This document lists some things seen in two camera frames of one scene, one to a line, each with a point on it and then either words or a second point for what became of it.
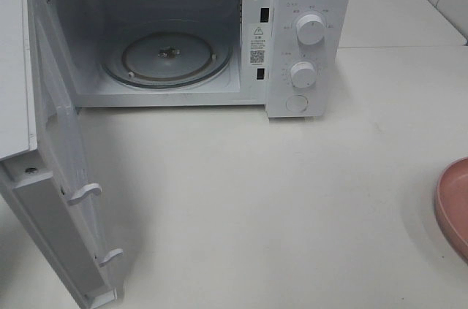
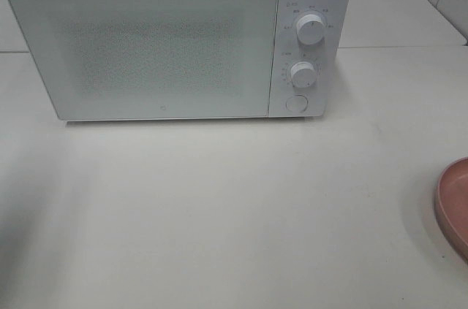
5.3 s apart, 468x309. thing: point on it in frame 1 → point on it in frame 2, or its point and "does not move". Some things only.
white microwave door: (43, 166) → (153, 47)
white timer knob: (303, 74) does not move
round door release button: (297, 103) does not move
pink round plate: (451, 203) does not move
